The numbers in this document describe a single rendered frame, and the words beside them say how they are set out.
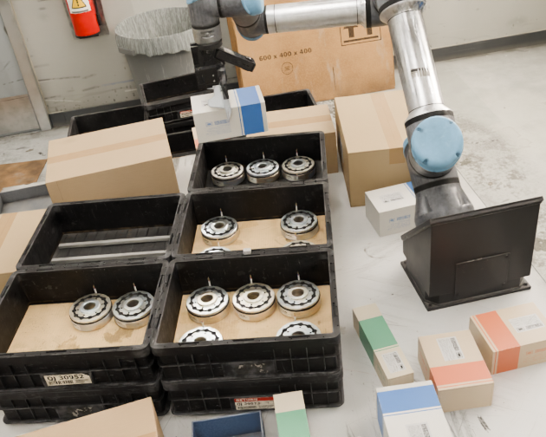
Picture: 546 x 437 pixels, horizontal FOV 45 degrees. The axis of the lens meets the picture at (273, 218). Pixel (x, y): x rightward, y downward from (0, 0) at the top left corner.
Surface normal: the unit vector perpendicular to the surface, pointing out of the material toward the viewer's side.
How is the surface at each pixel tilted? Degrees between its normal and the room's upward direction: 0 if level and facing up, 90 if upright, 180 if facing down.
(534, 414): 0
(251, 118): 90
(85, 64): 90
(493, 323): 0
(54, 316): 0
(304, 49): 76
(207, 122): 90
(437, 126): 55
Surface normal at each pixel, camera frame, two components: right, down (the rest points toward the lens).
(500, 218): 0.18, 0.54
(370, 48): 0.10, 0.33
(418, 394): -0.11, -0.81
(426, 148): -0.11, 0.00
